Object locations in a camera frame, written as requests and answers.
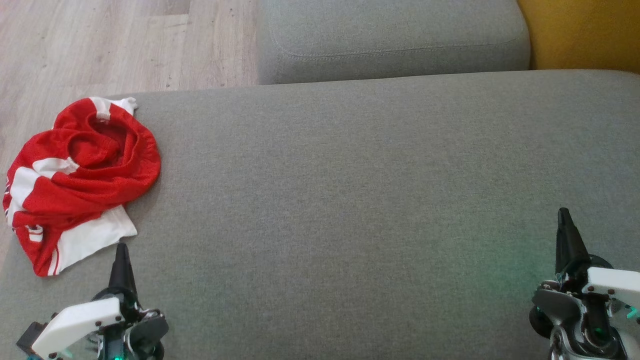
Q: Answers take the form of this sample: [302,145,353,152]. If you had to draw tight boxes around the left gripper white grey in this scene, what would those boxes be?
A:
[31,243,170,360]

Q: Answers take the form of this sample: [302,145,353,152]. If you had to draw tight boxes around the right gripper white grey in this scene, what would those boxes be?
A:
[529,207,640,360]

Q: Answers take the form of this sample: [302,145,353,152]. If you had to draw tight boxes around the red white basketball jersey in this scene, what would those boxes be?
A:
[1,96,162,278]

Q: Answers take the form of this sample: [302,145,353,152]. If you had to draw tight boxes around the wide yellow sofa backrest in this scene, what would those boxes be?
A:
[517,0,640,75]

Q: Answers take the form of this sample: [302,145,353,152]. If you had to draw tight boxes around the large grey sofa seat cushion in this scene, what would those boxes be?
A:
[0,70,640,360]

